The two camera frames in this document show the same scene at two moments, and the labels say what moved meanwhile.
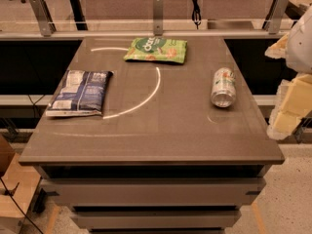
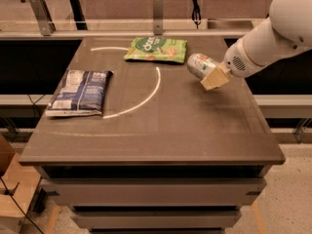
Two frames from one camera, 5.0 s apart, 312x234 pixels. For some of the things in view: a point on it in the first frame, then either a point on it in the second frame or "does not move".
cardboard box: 21,180 does not move
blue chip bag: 81,93 does not move
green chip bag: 157,50 does not move
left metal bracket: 43,15 does not move
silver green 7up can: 223,87 -> 199,64
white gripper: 300,47 -> 239,59
